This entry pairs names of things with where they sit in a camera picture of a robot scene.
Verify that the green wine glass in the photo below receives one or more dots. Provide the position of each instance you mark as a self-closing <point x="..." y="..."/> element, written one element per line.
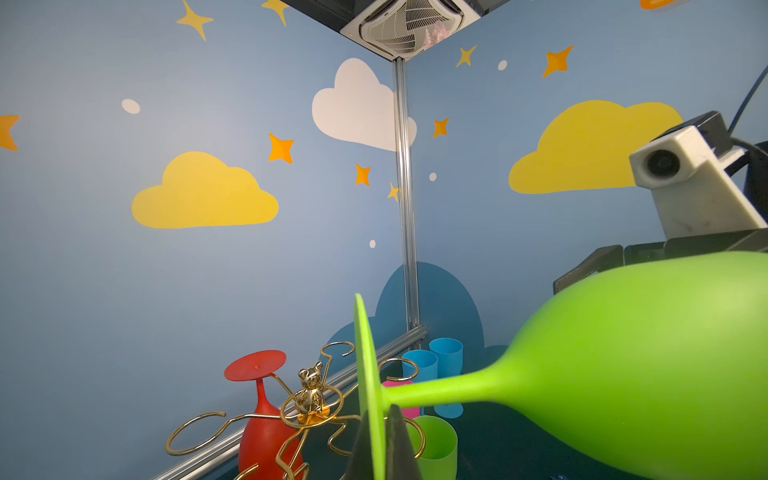
<point x="439" y="459"/>
<point x="658" y="369"/>

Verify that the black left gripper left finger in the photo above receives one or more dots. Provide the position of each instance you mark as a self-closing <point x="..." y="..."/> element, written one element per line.
<point x="360" y="463"/>

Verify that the red wine glass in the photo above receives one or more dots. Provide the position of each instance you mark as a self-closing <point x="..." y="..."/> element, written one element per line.
<point x="262" y="437"/>

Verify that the aluminium frame rear rail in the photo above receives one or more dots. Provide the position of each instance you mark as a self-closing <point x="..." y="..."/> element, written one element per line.
<point x="342" y="374"/>

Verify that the right corner frame post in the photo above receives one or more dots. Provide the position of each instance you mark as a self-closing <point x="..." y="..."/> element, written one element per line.
<point x="407" y="212"/>

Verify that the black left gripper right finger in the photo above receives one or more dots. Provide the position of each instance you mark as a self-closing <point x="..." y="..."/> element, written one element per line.
<point x="401" y="463"/>

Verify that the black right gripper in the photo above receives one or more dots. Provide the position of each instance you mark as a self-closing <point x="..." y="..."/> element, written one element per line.
<point x="616" y="256"/>

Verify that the ceiling air conditioner vent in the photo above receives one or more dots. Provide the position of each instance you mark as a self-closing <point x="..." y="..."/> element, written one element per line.
<point x="396" y="29"/>

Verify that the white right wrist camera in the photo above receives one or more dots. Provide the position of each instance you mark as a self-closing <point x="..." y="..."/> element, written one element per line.
<point x="703" y="180"/>

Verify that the blue wine glass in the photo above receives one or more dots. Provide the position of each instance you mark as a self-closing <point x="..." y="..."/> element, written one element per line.
<point x="450" y="356"/>
<point x="420" y="366"/>

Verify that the blue wine glass front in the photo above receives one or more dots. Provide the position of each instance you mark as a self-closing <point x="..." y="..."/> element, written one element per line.
<point x="420" y="366"/>

